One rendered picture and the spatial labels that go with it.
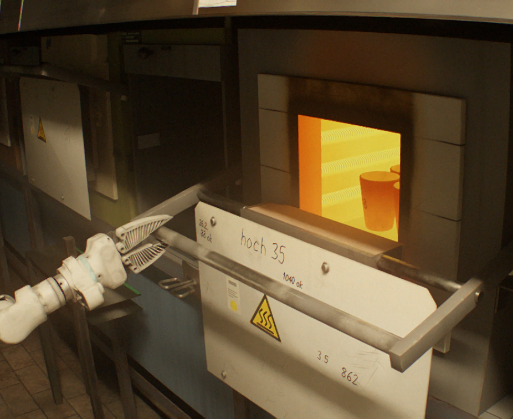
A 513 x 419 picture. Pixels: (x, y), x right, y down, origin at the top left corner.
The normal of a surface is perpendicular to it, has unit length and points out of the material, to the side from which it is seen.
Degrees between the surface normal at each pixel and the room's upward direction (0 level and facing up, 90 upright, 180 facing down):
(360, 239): 0
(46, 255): 0
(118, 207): 90
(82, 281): 19
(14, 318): 82
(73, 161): 90
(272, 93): 90
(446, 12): 80
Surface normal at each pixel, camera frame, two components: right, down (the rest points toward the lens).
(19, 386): -0.03, -0.95
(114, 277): 0.65, 0.22
